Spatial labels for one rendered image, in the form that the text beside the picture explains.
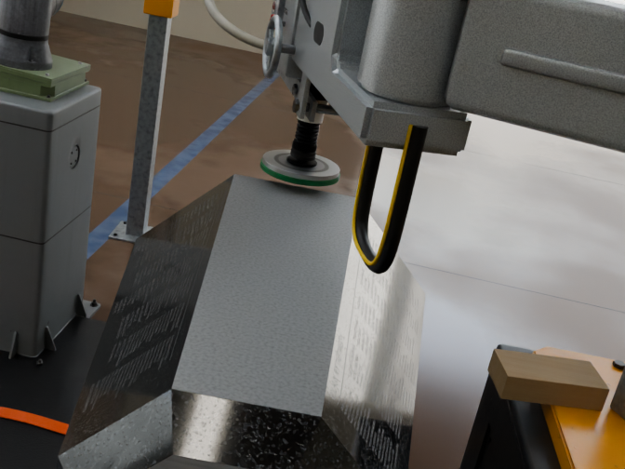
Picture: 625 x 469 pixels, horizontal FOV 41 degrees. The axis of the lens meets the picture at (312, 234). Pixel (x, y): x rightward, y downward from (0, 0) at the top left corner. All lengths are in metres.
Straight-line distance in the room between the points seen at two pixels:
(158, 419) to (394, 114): 0.64
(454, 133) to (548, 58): 0.21
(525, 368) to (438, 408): 1.41
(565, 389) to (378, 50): 0.71
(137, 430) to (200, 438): 0.11
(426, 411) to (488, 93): 1.73
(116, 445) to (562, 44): 0.94
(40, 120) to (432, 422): 1.60
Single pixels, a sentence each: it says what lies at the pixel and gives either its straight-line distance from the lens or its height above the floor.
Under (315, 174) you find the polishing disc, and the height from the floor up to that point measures 0.90.
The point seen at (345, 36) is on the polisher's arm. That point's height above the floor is 1.32.
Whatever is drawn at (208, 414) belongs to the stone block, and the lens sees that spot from 1.29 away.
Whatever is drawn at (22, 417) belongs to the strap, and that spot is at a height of 0.02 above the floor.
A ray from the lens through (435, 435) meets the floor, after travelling 2.88.
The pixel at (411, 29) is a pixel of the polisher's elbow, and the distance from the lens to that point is 1.45.
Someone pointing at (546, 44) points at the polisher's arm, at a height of 1.42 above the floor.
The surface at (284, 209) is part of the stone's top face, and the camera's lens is 2.07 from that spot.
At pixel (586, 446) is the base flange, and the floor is 0.78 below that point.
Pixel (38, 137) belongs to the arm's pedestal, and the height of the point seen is 0.77.
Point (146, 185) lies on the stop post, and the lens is 3.76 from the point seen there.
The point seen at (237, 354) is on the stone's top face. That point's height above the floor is 0.84.
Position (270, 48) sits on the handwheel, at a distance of 2.02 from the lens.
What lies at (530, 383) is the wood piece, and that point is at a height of 0.82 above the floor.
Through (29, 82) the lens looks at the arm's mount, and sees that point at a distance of 2.69.
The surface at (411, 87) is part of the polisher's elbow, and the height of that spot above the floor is 1.29.
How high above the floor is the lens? 1.57
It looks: 22 degrees down
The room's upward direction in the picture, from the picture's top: 11 degrees clockwise
